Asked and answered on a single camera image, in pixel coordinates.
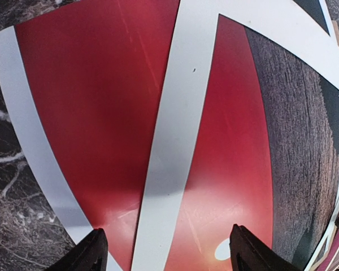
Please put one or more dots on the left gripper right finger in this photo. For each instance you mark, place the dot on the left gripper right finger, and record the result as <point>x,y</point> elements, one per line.
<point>249,253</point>

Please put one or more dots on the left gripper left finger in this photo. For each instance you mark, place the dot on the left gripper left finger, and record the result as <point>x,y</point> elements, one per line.
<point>90,253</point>

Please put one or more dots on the pink wooden picture frame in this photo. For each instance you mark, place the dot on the pink wooden picture frame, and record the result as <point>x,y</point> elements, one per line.
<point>331,261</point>

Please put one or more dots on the red and grey photo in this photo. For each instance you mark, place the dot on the red and grey photo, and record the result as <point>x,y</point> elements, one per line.
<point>82,83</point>

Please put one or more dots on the white mat board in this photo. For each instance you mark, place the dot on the white mat board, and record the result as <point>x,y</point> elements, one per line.
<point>183,96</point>

